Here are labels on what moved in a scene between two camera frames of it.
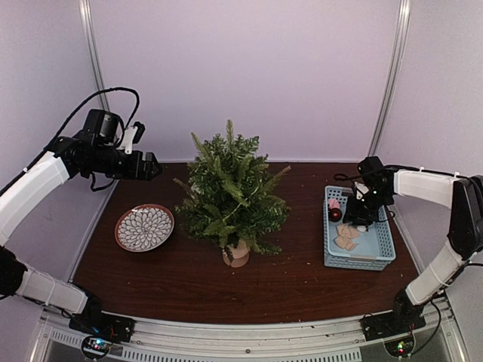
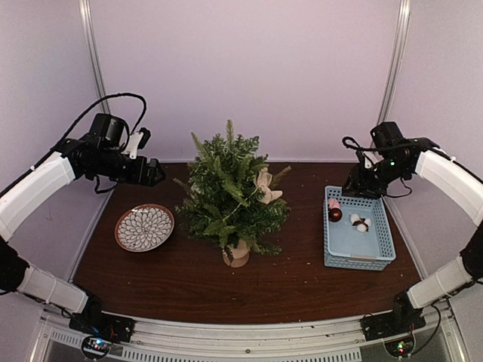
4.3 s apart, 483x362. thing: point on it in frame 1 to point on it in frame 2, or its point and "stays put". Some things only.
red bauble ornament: x=335 y=214 stays put
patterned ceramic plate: x=143 y=227 stays put
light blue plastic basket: x=376 y=246 stays put
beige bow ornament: x=346 y=234 to x=263 y=180
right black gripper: x=354 y=216 to x=358 y=179
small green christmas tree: x=230 y=200 stays put
